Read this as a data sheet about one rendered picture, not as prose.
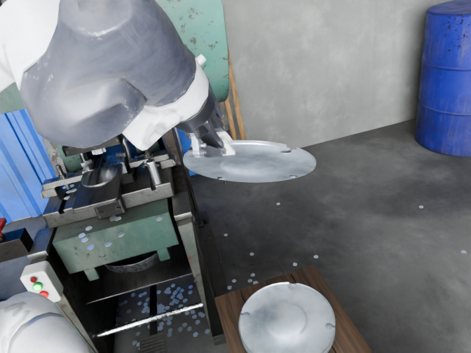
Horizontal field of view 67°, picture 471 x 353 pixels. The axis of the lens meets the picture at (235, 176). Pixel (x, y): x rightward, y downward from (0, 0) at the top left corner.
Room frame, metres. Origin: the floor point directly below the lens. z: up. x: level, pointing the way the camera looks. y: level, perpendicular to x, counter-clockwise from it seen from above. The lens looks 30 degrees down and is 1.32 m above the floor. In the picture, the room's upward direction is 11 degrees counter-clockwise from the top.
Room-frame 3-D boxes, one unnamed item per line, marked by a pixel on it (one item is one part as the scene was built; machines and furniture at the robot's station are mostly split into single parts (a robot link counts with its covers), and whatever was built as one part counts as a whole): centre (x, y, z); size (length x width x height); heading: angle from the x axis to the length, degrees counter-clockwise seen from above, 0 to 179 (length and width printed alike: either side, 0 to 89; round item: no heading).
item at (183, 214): (1.40, 0.22, 0.45); 0.92 x 0.12 x 0.90; 7
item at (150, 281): (1.24, 0.47, 0.31); 0.43 x 0.42 x 0.01; 97
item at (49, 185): (1.21, 0.64, 0.76); 0.17 x 0.06 x 0.10; 97
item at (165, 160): (1.25, 0.30, 0.76); 0.17 x 0.06 x 0.10; 97
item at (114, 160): (1.22, 0.47, 0.76); 0.15 x 0.09 x 0.05; 97
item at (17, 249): (0.96, 0.75, 0.62); 0.10 x 0.06 x 0.20; 97
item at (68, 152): (1.23, 0.47, 0.86); 0.20 x 0.16 x 0.05; 97
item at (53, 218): (1.23, 0.47, 0.68); 0.45 x 0.30 x 0.06; 97
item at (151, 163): (1.12, 0.28, 0.75); 0.03 x 0.03 x 0.10; 7
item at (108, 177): (1.06, 0.45, 0.72); 0.25 x 0.14 x 0.14; 7
